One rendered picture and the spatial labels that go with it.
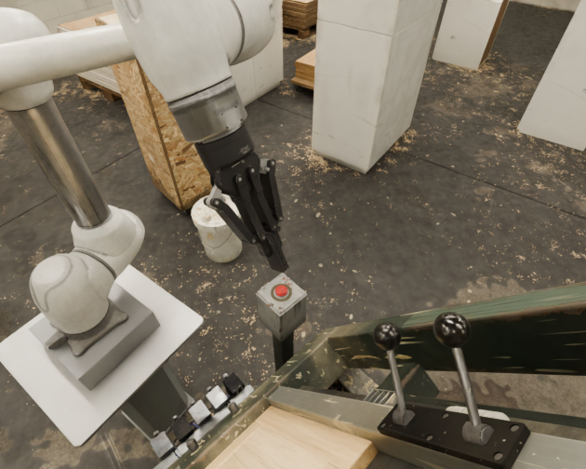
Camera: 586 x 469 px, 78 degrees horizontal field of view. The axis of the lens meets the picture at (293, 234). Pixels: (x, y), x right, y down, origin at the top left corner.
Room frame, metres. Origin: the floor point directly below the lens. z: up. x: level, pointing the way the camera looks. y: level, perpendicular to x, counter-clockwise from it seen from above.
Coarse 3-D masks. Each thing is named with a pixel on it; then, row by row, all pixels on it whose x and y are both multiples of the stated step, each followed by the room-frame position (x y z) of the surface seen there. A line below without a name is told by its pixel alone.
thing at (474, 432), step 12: (444, 324) 0.19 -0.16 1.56; (456, 324) 0.19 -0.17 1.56; (468, 324) 0.19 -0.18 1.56; (444, 336) 0.18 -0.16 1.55; (456, 336) 0.18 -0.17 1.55; (468, 336) 0.18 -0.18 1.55; (456, 348) 0.17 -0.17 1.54; (456, 360) 0.16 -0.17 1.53; (468, 384) 0.14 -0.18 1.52; (468, 396) 0.13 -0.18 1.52; (468, 408) 0.12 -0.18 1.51; (480, 420) 0.11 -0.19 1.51; (468, 432) 0.10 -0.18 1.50; (480, 432) 0.10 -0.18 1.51; (492, 432) 0.10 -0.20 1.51; (480, 444) 0.09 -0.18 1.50
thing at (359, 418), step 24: (288, 408) 0.27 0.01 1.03; (312, 408) 0.24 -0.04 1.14; (336, 408) 0.22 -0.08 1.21; (360, 408) 0.20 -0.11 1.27; (384, 408) 0.18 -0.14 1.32; (360, 432) 0.16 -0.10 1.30; (408, 456) 0.11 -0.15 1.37; (432, 456) 0.10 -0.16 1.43; (528, 456) 0.08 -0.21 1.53; (552, 456) 0.07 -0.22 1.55; (576, 456) 0.07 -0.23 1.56
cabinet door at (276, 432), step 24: (264, 432) 0.24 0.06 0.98; (288, 432) 0.21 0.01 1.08; (312, 432) 0.19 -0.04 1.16; (336, 432) 0.18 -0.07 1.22; (240, 456) 0.19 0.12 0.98; (264, 456) 0.17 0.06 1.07; (288, 456) 0.16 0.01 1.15; (312, 456) 0.14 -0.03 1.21; (336, 456) 0.13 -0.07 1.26; (360, 456) 0.12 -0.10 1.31
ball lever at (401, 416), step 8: (376, 328) 0.25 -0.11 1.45; (384, 328) 0.24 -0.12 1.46; (392, 328) 0.24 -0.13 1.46; (376, 336) 0.24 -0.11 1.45; (384, 336) 0.23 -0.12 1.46; (392, 336) 0.23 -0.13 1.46; (400, 336) 0.23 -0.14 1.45; (384, 344) 0.22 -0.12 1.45; (392, 344) 0.22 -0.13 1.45; (392, 352) 0.22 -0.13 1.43; (392, 360) 0.21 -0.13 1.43; (392, 368) 0.20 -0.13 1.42; (392, 376) 0.19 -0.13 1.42; (400, 384) 0.18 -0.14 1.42; (400, 392) 0.17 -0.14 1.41; (400, 400) 0.17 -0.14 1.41; (400, 408) 0.16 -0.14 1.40; (400, 416) 0.15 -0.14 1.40; (408, 416) 0.15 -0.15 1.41; (400, 424) 0.14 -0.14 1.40
